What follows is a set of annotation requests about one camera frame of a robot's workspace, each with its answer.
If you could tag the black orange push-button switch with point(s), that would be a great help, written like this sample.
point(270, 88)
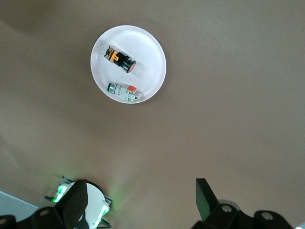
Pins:
point(119, 58)

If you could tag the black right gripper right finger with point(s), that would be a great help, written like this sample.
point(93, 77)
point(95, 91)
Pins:
point(219, 217)

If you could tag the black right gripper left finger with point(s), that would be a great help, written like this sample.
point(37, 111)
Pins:
point(59, 214)

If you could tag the pale pink round plate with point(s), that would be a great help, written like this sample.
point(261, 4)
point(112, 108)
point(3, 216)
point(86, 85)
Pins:
point(147, 59)

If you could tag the white green push-button switch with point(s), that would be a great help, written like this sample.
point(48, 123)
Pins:
point(124, 91)

